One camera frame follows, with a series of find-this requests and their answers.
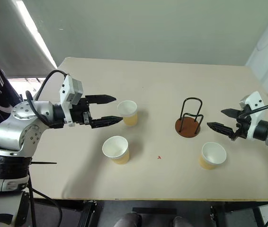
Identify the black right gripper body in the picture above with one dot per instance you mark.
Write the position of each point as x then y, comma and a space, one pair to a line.
243, 125

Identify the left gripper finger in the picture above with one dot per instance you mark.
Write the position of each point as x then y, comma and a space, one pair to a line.
100, 98
105, 121

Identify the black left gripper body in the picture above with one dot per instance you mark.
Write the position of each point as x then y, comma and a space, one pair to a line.
79, 113

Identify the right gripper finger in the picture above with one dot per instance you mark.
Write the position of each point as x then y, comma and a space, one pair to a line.
221, 128
231, 113

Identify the yellow paper cup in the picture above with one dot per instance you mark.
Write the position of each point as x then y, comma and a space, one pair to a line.
213, 153
115, 146
130, 120

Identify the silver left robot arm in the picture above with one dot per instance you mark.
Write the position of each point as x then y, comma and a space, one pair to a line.
8, 132

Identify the black zip tie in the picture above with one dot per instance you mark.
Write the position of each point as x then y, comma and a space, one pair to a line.
44, 163

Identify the dark grey rounded shape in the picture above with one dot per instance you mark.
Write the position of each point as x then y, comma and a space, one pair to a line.
182, 222
128, 220

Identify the black flat plate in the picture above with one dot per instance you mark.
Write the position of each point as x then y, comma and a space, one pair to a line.
154, 211

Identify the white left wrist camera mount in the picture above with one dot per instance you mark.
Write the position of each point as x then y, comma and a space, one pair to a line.
66, 94

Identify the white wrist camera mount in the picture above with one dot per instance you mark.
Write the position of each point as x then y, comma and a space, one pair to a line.
66, 94
257, 100

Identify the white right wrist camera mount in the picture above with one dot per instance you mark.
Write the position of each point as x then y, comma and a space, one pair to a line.
257, 100

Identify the black table frame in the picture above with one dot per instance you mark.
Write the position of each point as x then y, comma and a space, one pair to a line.
89, 212

